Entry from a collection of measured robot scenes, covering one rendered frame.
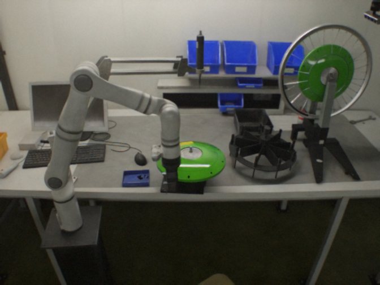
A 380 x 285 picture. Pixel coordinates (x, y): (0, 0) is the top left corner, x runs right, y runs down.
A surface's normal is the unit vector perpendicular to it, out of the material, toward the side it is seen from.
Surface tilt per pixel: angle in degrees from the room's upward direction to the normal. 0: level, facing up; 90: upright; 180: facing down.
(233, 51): 90
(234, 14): 90
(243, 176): 0
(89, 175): 0
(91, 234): 0
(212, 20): 90
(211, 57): 90
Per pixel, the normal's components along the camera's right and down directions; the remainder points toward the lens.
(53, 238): 0.00, -0.86
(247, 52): 0.00, 0.51
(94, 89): 0.24, 0.54
